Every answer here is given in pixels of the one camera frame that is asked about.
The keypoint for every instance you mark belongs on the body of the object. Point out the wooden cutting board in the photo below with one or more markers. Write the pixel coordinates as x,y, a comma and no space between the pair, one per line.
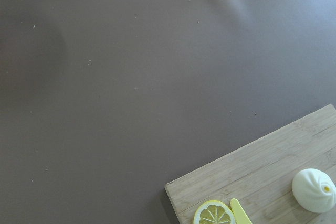
259,174

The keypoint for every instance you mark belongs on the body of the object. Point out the upper lemon slice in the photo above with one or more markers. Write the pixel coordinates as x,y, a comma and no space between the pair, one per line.
214,212

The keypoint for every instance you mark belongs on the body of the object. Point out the white steamed bun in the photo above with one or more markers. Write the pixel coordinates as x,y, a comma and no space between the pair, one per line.
314,190

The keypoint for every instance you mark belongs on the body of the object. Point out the yellow plastic knife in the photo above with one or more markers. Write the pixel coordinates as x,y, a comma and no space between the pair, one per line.
239,213

